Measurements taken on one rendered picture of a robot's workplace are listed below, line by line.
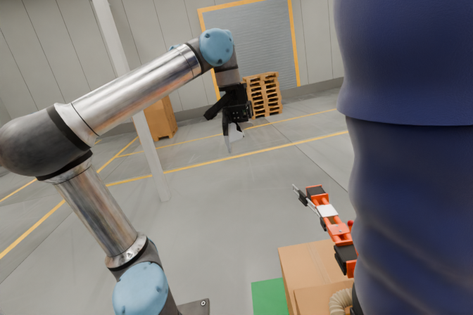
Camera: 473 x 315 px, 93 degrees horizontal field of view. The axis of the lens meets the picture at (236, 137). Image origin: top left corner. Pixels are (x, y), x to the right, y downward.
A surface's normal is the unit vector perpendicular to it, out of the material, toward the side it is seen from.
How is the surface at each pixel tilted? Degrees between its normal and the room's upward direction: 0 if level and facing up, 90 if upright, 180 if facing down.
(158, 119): 90
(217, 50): 90
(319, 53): 90
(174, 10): 90
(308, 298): 0
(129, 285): 7
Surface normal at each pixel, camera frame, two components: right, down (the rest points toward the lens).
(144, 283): -0.13, -0.91
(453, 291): -0.33, -0.04
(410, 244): -0.71, 0.55
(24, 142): 0.07, 0.11
